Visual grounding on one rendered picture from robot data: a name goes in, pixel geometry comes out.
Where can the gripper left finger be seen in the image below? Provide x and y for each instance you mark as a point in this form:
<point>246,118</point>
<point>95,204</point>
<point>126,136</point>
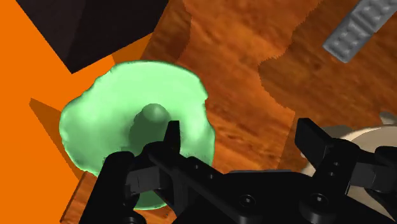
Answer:
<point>173,167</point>

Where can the white round object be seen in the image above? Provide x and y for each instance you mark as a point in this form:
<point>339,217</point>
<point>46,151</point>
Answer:
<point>372,142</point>

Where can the grey remote control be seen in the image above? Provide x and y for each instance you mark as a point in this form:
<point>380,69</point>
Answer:
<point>356,28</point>

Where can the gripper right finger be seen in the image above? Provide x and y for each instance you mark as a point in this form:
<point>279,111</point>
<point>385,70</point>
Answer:
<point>335,155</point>

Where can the green bowl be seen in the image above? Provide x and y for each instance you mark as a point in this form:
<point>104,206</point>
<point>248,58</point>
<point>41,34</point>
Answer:
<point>124,108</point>

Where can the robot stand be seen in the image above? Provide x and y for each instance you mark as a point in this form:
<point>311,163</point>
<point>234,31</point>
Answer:
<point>90,28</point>

